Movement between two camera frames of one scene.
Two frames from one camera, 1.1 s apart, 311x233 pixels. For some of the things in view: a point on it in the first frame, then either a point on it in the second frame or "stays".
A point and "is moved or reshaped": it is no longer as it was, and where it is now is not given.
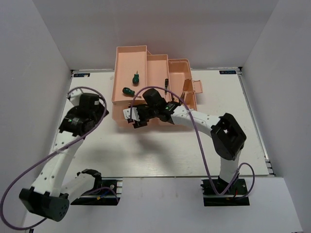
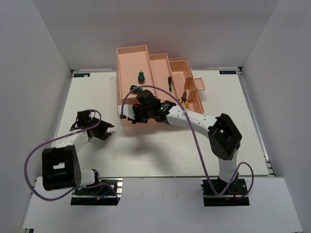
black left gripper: (100, 112) to (104, 126)
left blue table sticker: (81, 75) stays
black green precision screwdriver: (166, 83) is moved or reshaped
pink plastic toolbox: (135, 70) stays
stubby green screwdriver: (135, 79) to (141, 77)
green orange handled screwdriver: (127, 91) to (136, 91)
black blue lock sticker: (228, 72) stays
